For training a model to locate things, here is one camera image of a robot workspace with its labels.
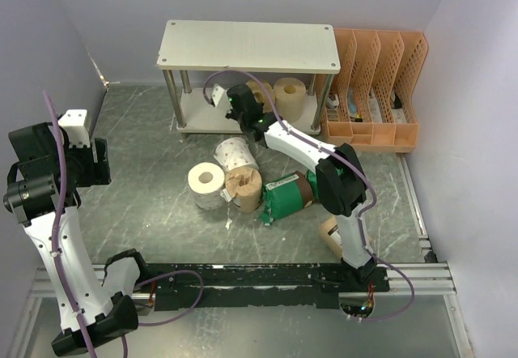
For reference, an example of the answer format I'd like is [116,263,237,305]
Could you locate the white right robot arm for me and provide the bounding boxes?
[226,84,377,292]

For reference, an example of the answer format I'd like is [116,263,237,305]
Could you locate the grey white tape dispenser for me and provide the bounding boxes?
[326,94,340,110]

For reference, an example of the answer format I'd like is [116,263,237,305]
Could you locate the white packets in organizer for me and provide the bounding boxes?
[368,94,384,123]

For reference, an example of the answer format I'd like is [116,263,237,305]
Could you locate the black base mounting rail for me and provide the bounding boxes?
[144,263,389,311]

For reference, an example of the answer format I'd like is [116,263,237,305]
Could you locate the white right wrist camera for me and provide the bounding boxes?
[211,83,230,112]

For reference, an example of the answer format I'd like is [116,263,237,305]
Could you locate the black item in organizer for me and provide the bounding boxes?
[393,94,402,109]

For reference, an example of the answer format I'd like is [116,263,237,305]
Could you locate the white upright paper roll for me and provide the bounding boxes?
[188,162,225,210]

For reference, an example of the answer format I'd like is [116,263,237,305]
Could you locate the tan unwrapped paper roll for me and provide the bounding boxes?
[246,79,276,113]
[273,77,306,122]

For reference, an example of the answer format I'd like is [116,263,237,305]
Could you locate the brown roll with cartoon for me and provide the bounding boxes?
[221,166,262,213]

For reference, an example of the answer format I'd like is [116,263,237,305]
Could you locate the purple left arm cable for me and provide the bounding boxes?
[42,89,204,358]

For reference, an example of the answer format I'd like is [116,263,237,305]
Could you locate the green wrapped roll brown band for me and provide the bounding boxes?
[259,171,314,226]

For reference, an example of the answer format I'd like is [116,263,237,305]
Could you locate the white roll with red dots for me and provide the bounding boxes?
[214,137,259,173]

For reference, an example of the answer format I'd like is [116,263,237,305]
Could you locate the orange plastic file organizer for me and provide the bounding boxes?
[321,28,428,153]

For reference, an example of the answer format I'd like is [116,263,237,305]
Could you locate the white two-tier shelf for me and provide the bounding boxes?
[156,19,341,135]

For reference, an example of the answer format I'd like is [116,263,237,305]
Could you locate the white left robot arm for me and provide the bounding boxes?
[3,122,151,357]

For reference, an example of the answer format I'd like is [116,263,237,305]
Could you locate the brown roll white label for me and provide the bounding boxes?
[318,215,342,259]

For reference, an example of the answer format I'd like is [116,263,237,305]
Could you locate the green paper roll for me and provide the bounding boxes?
[306,170,320,202]

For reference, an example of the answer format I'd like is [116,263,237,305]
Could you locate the blue item in organizer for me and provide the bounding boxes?
[347,87,359,118]

